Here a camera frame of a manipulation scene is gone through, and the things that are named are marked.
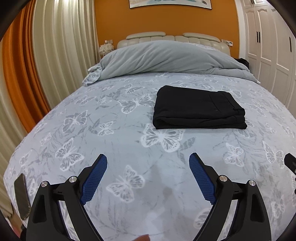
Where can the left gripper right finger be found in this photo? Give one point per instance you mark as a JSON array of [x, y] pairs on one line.
[[250, 220]]

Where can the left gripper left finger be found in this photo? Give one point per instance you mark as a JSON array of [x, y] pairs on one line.
[[46, 220]]

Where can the black pants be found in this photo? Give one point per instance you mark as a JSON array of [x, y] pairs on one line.
[[178, 107]]

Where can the person's right hand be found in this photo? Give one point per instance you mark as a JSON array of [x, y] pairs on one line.
[[142, 238]]

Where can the black smartphone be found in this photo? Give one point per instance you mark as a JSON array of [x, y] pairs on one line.
[[22, 199]]

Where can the butterfly print bed sheet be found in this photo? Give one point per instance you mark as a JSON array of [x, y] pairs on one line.
[[148, 187]]

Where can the black item beside bed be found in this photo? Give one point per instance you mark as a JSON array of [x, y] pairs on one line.
[[243, 61]]

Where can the white wardrobe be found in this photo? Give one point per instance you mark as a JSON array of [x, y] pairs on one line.
[[268, 44]]

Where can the beige padded headboard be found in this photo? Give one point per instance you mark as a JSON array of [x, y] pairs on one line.
[[195, 38]]

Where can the orange curtain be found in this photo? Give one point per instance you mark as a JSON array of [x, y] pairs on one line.
[[20, 72]]

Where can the grey folded duvet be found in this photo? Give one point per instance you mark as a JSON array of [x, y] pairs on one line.
[[166, 56]]

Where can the white bedside ornament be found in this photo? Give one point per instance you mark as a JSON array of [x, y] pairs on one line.
[[105, 49]]

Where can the cream pleated curtain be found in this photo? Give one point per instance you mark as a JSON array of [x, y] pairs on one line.
[[65, 46]]

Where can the framed wall picture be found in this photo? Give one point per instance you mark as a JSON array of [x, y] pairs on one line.
[[196, 3]]

